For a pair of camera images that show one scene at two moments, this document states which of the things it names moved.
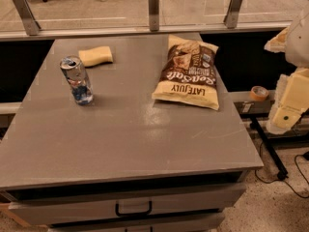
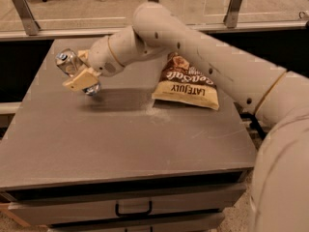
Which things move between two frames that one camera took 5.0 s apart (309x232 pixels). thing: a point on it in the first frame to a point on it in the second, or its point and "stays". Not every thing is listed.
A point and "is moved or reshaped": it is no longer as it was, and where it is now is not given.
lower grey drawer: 199,224 stays
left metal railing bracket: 32,28 stays
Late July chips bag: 189,73 stays
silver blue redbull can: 78,77 is moved or reshaped
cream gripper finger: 291,100 to 88,77
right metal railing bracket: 232,15 stays
